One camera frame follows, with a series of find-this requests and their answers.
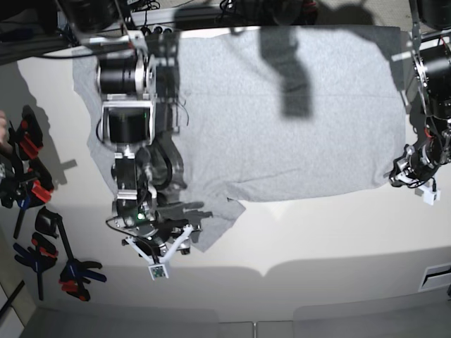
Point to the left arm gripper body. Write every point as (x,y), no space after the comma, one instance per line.
(416,169)

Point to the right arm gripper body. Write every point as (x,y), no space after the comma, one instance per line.
(155,239)

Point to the grey T-shirt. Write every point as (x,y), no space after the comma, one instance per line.
(278,114)

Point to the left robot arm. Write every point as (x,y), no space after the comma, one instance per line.
(431,65)

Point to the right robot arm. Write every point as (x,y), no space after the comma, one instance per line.
(135,124)

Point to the person's hand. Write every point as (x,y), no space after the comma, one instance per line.
(5,146)

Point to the long bar clamp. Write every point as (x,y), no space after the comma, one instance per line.
(76,274)

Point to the white table label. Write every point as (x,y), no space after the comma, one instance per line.
(435,277)

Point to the lower blue red clamp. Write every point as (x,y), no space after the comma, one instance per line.
(40,258)

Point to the blue red clamp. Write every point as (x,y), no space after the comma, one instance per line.
(28,188)
(40,258)
(26,142)

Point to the middle blue red clamp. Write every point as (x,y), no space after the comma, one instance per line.
(28,188)

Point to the upper blue red clamp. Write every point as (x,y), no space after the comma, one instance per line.
(26,142)

